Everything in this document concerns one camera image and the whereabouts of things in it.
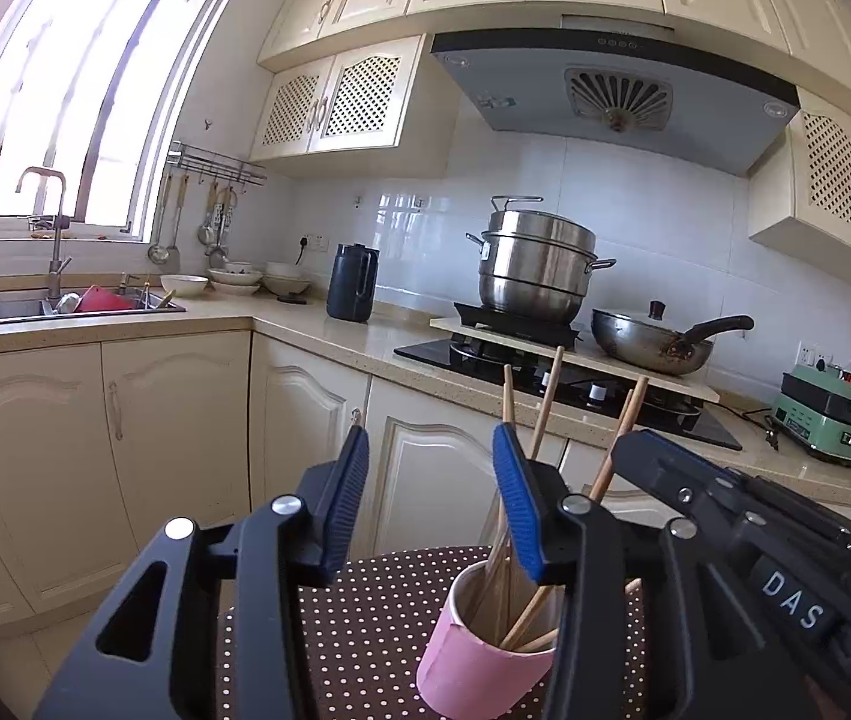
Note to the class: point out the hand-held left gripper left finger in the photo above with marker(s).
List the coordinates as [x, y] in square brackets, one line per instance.
[343, 495]

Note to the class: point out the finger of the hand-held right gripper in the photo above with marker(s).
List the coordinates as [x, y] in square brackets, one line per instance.
[793, 506]
[658, 480]

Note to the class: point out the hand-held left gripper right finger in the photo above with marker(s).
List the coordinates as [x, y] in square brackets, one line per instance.
[515, 495]

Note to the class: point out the single wooden chopstick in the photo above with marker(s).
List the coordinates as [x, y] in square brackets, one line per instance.
[629, 405]

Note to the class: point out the bunch of wooden chopsticks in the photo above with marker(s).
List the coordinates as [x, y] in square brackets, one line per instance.
[548, 397]

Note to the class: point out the pink cup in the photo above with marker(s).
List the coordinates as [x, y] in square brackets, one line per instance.
[470, 667]

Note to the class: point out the green electric cooker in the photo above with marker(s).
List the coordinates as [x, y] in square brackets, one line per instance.
[815, 420]

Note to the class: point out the steel wok with lid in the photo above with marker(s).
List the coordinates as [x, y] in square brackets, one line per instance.
[643, 356]

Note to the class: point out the brown polka-dot tablecloth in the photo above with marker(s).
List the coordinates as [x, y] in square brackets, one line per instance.
[373, 637]

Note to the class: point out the black glass gas hob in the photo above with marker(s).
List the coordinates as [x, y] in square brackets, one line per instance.
[433, 354]

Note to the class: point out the black induction cooker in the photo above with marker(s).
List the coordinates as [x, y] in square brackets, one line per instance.
[508, 322]

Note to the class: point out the beige stone board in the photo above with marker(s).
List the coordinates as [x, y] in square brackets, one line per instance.
[446, 325]

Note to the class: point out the cream base cabinet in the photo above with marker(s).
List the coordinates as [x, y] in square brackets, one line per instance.
[170, 427]

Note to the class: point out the black electric kettle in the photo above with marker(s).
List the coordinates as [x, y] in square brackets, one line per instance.
[347, 289]

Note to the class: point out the stainless steel steamer pot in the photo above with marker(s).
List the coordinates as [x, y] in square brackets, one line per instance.
[538, 277]

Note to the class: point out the white bowl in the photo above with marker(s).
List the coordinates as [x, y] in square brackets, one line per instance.
[184, 285]

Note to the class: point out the hanging steel utensil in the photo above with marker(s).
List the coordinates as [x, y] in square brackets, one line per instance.
[224, 225]
[208, 229]

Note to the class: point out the hanging steel ladle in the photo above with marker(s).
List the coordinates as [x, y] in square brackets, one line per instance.
[159, 253]

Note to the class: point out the red plastic basin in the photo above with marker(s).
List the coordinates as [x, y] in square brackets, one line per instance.
[107, 300]

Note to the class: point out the small steel bowl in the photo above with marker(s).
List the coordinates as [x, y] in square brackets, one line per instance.
[68, 304]

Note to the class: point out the steel sink faucet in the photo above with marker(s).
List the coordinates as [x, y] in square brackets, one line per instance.
[58, 255]

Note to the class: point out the grey range hood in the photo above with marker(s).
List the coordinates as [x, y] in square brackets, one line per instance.
[530, 90]

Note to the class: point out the sliding kitchen window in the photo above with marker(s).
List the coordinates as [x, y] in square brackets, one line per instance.
[58, 52]

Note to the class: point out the white wall socket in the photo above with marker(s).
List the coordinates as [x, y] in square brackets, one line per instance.
[313, 244]
[815, 357]

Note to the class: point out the cream lattice-door wall cabinet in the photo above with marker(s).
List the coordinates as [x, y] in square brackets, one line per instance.
[365, 97]
[830, 172]

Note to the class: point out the steel wall rack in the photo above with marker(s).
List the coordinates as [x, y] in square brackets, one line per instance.
[215, 165]

